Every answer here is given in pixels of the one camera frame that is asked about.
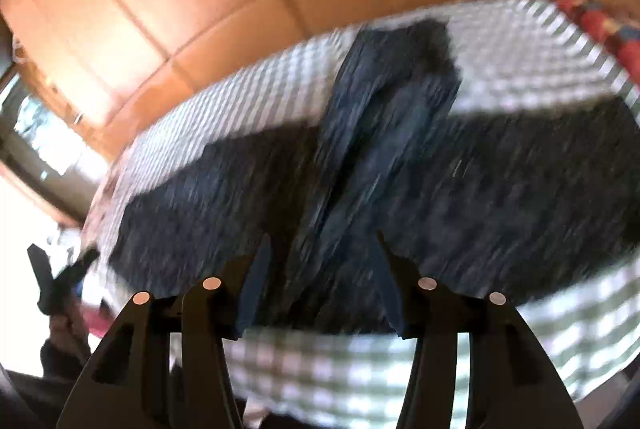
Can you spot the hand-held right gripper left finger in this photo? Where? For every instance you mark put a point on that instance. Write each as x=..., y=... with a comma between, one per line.
x=254, y=281

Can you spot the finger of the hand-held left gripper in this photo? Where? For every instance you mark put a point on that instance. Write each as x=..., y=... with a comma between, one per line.
x=77, y=266

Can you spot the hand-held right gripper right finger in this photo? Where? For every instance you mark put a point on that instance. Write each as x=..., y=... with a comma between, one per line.
x=391, y=281

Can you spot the dark leaf print pants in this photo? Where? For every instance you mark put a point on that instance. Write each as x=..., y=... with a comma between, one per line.
x=350, y=159

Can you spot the person's left forearm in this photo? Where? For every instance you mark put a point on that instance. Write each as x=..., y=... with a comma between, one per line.
x=62, y=361

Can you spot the person's left hand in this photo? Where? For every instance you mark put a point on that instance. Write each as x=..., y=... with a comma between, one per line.
x=67, y=326

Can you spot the wooden framed window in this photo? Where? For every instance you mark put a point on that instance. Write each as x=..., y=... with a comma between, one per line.
x=35, y=144

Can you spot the green checked bed sheet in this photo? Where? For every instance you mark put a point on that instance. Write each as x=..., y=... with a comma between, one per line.
x=505, y=59

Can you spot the red patterned pillow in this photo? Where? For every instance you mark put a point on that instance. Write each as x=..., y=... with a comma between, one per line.
x=607, y=31

